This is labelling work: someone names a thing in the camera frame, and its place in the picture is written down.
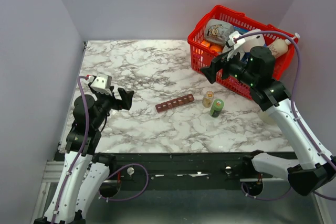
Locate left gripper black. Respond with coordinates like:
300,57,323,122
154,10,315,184
93,86,134,129

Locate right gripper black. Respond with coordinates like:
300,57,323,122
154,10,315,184
199,45,258,87

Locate clear pill bottle yellow capsules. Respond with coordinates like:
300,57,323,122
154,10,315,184
202,91,214,108

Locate green pill bottle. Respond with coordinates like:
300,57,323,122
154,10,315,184
210,99,224,118

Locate red weekly pill organizer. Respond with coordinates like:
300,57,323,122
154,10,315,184
155,94,195,113

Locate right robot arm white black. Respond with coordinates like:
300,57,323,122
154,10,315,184
201,46,335,196

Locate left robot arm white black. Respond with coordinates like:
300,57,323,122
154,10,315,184
34,87,134,223

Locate orange fruit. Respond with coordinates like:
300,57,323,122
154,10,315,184
209,45,223,54

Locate red plastic shopping basket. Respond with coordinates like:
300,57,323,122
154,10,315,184
187,5,296,100

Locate grey snack bag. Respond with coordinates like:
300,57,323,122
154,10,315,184
204,19,235,46

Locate cream jar brown lid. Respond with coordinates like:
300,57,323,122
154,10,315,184
258,111,276,125

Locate cream pump lotion bottle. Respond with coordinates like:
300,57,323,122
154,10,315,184
267,38,291,59

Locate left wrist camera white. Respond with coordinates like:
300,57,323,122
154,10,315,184
87,73,114,95

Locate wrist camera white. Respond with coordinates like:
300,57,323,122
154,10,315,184
87,73,114,95
222,34,266,60

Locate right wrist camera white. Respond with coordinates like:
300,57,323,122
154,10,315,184
222,34,266,60

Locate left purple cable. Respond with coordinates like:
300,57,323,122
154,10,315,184
49,75,149,224

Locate purple cable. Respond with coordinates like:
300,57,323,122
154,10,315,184
49,75,149,224
235,31,336,201

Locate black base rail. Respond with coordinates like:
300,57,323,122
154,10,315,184
54,152,295,190

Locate aluminium frame rail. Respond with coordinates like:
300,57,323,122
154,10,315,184
42,161,64,183

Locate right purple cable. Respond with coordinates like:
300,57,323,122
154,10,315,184
235,31,336,201

